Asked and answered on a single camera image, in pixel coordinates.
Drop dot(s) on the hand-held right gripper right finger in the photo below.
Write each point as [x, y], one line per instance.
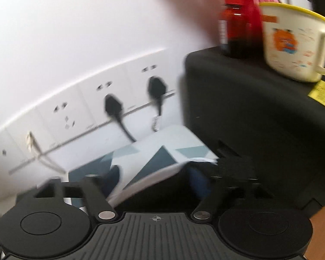
[200, 182]

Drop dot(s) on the black appliance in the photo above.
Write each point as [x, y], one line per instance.
[246, 113]

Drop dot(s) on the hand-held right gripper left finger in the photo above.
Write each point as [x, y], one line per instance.
[93, 192]

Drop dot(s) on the white wall socket strip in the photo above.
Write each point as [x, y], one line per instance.
[70, 119]

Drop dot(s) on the geometric patterned tablecloth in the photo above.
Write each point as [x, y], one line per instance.
[157, 151]

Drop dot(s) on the cream printed mug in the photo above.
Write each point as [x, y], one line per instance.
[287, 46]

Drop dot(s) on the brown bottle red cap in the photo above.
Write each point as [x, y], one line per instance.
[235, 27]

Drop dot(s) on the black power plug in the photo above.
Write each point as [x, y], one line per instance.
[113, 105]
[155, 86]

